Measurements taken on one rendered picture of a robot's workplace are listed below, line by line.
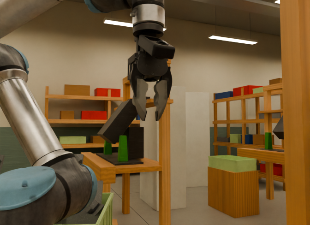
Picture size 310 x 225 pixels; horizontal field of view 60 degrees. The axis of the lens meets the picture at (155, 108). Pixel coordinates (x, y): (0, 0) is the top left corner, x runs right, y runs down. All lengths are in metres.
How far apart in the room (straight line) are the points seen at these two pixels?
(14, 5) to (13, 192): 0.37
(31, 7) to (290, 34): 0.92
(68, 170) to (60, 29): 7.12
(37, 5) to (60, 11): 7.25
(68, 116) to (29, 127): 6.05
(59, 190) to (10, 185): 0.10
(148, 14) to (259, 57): 9.78
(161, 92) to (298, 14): 0.74
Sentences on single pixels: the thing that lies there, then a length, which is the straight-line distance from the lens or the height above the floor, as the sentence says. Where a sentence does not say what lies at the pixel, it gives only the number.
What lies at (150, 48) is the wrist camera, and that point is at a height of 1.42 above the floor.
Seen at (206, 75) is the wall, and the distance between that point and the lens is 8.83.
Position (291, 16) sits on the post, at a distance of 1.22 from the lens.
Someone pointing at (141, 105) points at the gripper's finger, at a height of 1.31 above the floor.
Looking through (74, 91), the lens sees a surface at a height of 2.10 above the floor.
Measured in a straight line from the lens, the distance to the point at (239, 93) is 6.96.
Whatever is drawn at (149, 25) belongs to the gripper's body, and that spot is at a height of 1.49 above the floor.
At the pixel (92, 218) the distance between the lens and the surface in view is 1.14.
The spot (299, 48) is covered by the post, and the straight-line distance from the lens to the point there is 1.16.
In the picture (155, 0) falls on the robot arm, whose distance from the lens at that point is 0.64.
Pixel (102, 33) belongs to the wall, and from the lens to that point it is 7.84.
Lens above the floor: 1.27
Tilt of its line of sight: 4 degrees up
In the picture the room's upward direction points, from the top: straight up
